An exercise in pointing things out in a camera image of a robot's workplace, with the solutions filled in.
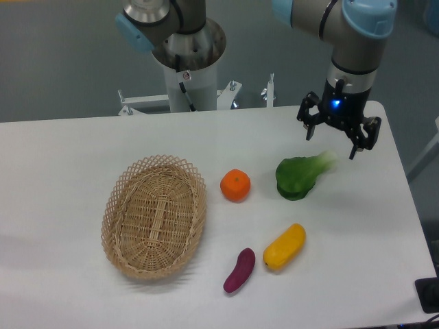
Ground woven wicker basket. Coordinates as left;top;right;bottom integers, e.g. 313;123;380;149
101;155;206;280

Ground purple sweet potato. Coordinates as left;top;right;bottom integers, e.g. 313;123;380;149
223;248;256;293

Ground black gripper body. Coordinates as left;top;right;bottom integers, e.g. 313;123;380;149
318;82;370;132

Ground black device at edge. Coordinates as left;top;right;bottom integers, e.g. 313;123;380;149
415;277;438;314

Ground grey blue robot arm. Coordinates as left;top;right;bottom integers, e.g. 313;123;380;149
115;1;397;153

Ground green bok choy vegetable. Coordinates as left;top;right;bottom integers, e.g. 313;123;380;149
275;151;338;201

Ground white metal base frame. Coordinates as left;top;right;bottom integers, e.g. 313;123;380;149
117;73;277;116

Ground yellow mango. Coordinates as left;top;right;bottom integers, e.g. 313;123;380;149
263;223;307;271

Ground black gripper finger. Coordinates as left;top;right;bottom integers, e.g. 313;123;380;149
297;91;320;141
348;117;381;160

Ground orange tangerine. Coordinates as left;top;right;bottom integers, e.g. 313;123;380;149
220;169;251;203

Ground black cable on pedestal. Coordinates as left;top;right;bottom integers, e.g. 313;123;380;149
174;54;197;112

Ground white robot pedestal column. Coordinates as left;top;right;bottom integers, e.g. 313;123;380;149
163;64;217;112

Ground white table leg right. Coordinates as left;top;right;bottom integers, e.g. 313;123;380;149
406;117;439;184

